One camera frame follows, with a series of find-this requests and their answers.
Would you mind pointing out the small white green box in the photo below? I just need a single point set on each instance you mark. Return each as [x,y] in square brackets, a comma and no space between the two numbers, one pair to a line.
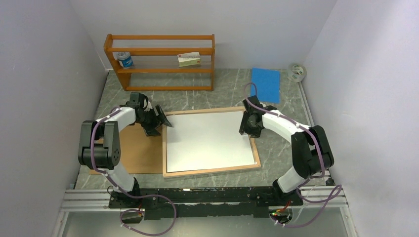
[189,59]

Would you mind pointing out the wooden picture frame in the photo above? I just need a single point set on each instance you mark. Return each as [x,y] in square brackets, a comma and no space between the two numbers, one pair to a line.
[209,172]

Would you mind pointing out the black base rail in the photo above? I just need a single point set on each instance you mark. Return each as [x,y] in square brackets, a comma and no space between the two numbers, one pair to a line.
[159,203]

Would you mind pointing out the brown cardboard backing board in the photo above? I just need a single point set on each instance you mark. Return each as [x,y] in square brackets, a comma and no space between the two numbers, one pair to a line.
[130,147]

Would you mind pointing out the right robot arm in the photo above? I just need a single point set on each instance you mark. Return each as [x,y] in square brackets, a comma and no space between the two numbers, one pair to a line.
[311,152]

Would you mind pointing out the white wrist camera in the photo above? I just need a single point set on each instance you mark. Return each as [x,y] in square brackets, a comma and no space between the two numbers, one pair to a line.
[270,108]
[147,106]

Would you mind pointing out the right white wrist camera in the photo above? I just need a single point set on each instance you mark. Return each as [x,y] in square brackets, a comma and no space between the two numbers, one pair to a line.
[270,108]

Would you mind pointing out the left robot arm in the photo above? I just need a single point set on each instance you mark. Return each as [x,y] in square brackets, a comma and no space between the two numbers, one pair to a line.
[126,192]

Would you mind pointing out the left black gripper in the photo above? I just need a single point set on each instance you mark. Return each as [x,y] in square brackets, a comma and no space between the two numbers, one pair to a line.
[159,120]

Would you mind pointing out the orange wooden shelf rack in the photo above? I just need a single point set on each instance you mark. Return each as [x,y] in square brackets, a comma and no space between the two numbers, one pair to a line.
[157,54]

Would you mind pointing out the blue foam mat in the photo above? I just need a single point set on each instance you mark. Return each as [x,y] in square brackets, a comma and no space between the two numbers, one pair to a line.
[267,84]

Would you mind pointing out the clear tape roll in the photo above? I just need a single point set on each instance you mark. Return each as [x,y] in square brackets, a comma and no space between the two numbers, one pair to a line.
[296,72]

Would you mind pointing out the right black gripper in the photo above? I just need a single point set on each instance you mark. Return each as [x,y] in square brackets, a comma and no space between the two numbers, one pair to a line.
[254,133]

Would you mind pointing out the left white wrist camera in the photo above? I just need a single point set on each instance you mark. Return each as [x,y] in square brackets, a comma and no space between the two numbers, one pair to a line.
[147,106]

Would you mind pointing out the blue white small jar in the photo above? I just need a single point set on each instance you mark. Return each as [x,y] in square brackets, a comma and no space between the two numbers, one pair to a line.
[125,59]

